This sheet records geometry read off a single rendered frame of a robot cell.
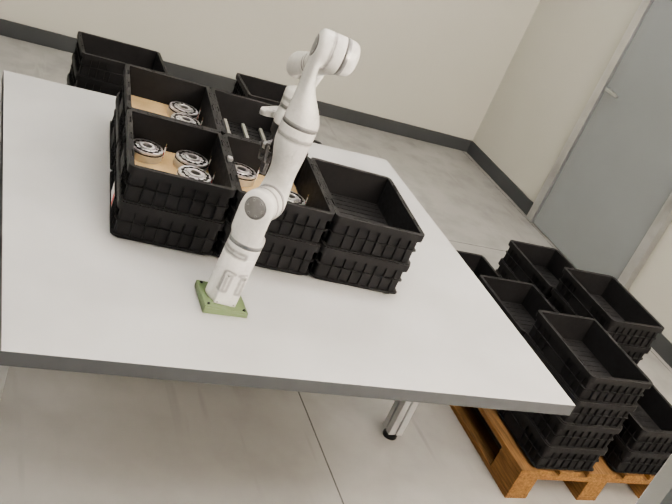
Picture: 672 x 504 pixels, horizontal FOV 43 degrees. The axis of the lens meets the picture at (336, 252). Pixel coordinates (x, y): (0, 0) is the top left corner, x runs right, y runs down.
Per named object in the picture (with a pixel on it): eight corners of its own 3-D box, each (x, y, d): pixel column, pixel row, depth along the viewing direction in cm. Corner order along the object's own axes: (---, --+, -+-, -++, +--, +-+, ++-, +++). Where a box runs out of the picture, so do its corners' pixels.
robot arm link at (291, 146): (322, 132, 213) (308, 136, 205) (280, 224, 223) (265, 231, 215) (291, 115, 215) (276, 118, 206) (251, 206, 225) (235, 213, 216)
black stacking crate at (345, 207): (410, 269, 263) (425, 238, 258) (322, 249, 252) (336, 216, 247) (377, 207, 296) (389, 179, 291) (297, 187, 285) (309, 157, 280)
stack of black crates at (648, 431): (668, 477, 345) (699, 435, 336) (613, 475, 332) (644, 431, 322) (613, 410, 377) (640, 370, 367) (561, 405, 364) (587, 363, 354)
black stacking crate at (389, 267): (396, 298, 268) (412, 266, 262) (309, 280, 257) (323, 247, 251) (365, 234, 301) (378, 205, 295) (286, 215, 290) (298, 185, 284)
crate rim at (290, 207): (333, 222, 248) (336, 215, 247) (235, 199, 237) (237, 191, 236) (307, 162, 281) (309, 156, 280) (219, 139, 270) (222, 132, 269)
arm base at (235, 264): (240, 308, 226) (265, 255, 220) (207, 301, 222) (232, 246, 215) (233, 289, 233) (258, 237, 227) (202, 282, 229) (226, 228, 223)
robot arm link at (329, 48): (323, 30, 195) (280, 128, 205) (360, 46, 198) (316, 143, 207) (319, 21, 203) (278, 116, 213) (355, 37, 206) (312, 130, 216)
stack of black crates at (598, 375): (594, 474, 328) (655, 384, 308) (533, 471, 314) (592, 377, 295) (543, 403, 359) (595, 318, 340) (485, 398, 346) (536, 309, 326)
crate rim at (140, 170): (235, 199, 237) (237, 191, 236) (127, 173, 226) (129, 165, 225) (219, 139, 270) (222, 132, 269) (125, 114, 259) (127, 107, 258)
